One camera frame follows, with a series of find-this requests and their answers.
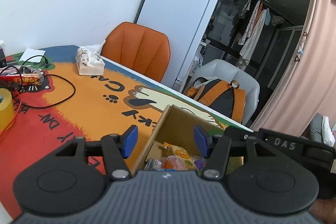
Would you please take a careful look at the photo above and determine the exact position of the metal framed glass door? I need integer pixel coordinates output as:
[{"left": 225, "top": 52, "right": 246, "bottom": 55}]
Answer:
[{"left": 273, "top": 25, "right": 303, "bottom": 62}]

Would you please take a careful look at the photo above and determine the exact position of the tissue pack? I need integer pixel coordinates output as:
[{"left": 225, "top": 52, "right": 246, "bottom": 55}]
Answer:
[{"left": 76, "top": 40, "right": 106, "bottom": 76}]

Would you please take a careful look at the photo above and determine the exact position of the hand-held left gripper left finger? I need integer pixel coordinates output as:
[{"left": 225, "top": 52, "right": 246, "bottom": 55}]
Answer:
[{"left": 53, "top": 126, "right": 139, "bottom": 180}]

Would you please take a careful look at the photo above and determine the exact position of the olive hanging cloth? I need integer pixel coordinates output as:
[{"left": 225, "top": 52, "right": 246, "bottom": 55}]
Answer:
[{"left": 271, "top": 15, "right": 285, "bottom": 27}]

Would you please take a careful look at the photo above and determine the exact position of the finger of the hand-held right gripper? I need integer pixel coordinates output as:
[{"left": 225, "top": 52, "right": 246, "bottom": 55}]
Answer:
[{"left": 224, "top": 126, "right": 259, "bottom": 143}]

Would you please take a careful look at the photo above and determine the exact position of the orange rice cracker packet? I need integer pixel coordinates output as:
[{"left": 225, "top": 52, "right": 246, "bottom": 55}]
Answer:
[{"left": 161, "top": 143, "right": 198, "bottom": 170}]

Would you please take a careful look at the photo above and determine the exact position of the white refrigerator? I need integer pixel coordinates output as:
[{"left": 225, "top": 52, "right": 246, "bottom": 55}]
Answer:
[{"left": 134, "top": 0, "right": 224, "bottom": 92}]

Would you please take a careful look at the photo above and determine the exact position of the white pillow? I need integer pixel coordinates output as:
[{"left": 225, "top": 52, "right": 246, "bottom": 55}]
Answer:
[{"left": 322, "top": 116, "right": 336, "bottom": 146}]

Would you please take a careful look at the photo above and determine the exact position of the black cable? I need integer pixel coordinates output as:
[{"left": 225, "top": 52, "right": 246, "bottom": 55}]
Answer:
[{"left": 0, "top": 55, "right": 76, "bottom": 109}]

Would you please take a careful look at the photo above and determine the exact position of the grey sofa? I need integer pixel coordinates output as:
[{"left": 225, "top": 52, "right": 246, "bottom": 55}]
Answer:
[{"left": 308, "top": 112, "right": 336, "bottom": 146}]

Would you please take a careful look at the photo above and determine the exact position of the grey chair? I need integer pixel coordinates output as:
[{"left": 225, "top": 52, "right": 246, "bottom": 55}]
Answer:
[{"left": 184, "top": 59, "right": 260, "bottom": 126}]

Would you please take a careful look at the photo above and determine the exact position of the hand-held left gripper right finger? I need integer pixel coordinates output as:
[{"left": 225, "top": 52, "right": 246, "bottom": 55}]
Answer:
[{"left": 193, "top": 126, "right": 280, "bottom": 180}]

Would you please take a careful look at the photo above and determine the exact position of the red cable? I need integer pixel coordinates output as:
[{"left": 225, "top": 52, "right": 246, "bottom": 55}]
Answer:
[{"left": 0, "top": 82, "right": 23, "bottom": 135}]

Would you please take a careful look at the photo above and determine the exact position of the white paper sheet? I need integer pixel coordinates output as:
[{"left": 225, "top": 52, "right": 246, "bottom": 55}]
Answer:
[{"left": 20, "top": 48, "right": 46, "bottom": 62}]

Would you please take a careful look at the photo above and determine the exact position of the long red snack package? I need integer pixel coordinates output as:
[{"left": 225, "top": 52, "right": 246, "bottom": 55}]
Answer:
[{"left": 0, "top": 70, "right": 45, "bottom": 86}]

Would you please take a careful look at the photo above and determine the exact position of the orange chair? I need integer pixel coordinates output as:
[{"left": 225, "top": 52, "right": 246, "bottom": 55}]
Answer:
[{"left": 101, "top": 22, "right": 171, "bottom": 83}]

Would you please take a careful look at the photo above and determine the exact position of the white hanging garment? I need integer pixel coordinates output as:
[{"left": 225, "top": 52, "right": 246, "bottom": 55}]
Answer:
[{"left": 239, "top": 9, "right": 267, "bottom": 68}]

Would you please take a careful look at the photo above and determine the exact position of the orange black backpack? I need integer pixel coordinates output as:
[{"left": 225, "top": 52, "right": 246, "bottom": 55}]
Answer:
[{"left": 185, "top": 77, "right": 246, "bottom": 124}]

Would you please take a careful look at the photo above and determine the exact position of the clear plastic bag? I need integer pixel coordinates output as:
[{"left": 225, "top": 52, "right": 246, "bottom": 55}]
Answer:
[{"left": 192, "top": 54, "right": 205, "bottom": 75}]

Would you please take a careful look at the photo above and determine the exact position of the pink curtain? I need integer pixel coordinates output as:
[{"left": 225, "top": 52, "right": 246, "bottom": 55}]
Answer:
[{"left": 251, "top": 0, "right": 336, "bottom": 132}]

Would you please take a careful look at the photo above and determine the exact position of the blue white snack packet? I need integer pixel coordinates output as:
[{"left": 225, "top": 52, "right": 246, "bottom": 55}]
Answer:
[{"left": 144, "top": 158, "right": 174, "bottom": 171}]

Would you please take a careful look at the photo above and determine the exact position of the brown cardboard box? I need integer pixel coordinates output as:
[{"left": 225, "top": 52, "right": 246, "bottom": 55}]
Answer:
[{"left": 130, "top": 105, "right": 244, "bottom": 178}]

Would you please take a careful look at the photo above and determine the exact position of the floral hanging garment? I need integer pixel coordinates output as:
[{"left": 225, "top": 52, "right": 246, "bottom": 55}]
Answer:
[{"left": 238, "top": 0, "right": 260, "bottom": 45}]

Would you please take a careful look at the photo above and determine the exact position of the yellow tape roll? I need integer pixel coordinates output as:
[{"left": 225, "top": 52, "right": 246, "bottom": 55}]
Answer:
[{"left": 0, "top": 88, "right": 15, "bottom": 131}]

